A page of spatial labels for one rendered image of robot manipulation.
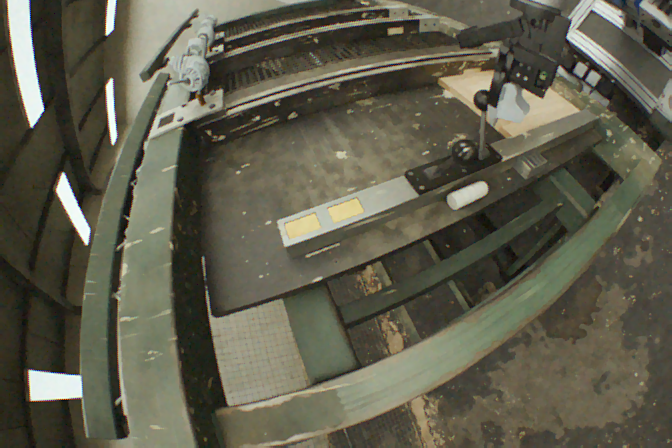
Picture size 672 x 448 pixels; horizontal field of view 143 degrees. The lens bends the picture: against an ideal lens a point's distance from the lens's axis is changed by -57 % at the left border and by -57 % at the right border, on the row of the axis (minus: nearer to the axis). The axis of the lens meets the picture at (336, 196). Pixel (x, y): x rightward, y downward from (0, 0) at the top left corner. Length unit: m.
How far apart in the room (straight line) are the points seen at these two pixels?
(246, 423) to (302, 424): 0.07
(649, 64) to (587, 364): 1.76
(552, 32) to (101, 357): 1.12
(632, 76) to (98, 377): 2.43
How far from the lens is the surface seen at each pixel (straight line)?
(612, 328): 1.98
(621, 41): 1.90
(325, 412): 0.32
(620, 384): 2.16
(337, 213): 0.39
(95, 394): 0.87
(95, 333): 0.89
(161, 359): 0.34
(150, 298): 0.38
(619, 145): 0.98
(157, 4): 6.20
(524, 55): 0.39
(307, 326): 0.41
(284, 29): 1.37
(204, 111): 0.62
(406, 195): 0.42
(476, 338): 0.34
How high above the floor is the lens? 1.85
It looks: 33 degrees down
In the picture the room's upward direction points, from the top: 87 degrees counter-clockwise
